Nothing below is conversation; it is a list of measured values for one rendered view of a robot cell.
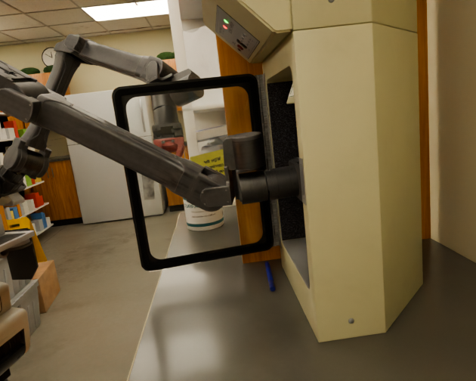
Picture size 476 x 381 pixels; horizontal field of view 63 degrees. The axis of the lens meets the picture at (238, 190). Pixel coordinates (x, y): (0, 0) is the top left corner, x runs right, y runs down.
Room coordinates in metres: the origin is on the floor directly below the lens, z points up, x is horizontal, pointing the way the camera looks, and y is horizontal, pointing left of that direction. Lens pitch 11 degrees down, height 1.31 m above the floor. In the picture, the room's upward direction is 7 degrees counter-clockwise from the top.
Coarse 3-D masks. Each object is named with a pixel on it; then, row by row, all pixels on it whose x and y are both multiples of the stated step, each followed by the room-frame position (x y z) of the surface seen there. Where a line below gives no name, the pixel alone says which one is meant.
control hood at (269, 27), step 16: (208, 0) 0.66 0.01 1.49; (224, 0) 0.59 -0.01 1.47; (240, 0) 0.55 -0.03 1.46; (256, 0) 0.55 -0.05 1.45; (272, 0) 0.55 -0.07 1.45; (288, 0) 0.55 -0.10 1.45; (208, 16) 0.76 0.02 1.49; (240, 16) 0.60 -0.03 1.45; (256, 16) 0.55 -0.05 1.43; (272, 16) 0.55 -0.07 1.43; (288, 16) 0.55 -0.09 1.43; (256, 32) 0.61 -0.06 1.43; (272, 32) 0.56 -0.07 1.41; (288, 32) 0.56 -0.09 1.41; (256, 48) 0.71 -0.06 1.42; (272, 48) 0.69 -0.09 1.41
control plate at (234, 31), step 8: (216, 16) 0.71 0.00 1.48; (224, 16) 0.67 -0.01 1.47; (216, 24) 0.77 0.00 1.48; (224, 24) 0.72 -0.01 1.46; (232, 24) 0.68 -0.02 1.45; (216, 32) 0.83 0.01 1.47; (224, 32) 0.77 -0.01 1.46; (232, 32) 0.73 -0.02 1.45; (240, 32) 0.68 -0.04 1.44; (248, 32) 0.65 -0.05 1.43; (232, 40) 0.79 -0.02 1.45; (240, 40) 0.74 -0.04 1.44; (248, 40) 0.69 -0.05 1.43; (256, 40) 0.65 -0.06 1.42; (248, 48) 0.75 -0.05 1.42; (248, 56) 0.81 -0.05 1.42
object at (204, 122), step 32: (160, 96) 0.82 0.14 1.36; (192, 96) 0.83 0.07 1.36; (224, 96) 0.85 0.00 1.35; (160, 128) 0.82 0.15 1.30; (192, 128) 0.83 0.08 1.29; (224, 128) 0.84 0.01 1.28; (192, 160) 0.83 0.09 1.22; (160, 192) 0.82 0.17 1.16; (160, 224) 0.82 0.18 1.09; (192, 224) 0.83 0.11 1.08; (224, 224) 0.84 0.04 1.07; (256, 224) 0.85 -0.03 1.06; (160, 256) 0.81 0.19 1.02
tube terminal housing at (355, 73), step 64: (320, 0) 0.55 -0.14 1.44; (384, 0) 0.59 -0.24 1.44; (320, 64) 0.55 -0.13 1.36; (384, 64) 0.58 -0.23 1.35; (320, 128) 0.55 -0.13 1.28; (384, 128) 0.58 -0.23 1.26; (320, 192) 0.55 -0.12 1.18; (384, 192) 0.57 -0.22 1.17; (320, 256) 0.55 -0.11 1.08; (384, 256) 0.56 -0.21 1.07; (320, 320) 0.55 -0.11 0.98; (384, 320) 0.56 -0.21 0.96
